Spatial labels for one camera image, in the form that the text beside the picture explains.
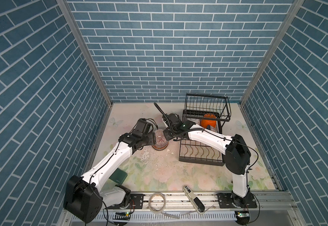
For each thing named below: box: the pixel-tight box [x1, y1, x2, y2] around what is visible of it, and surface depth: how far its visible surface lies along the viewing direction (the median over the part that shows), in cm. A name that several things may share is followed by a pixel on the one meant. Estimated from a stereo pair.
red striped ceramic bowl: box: [151, 129, 169, 152], surface depth 90 cm
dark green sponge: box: [108, 168, 128, 185], surface depth 82 cm
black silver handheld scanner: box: [182, 185, 205, 215], surface depth 72 cm
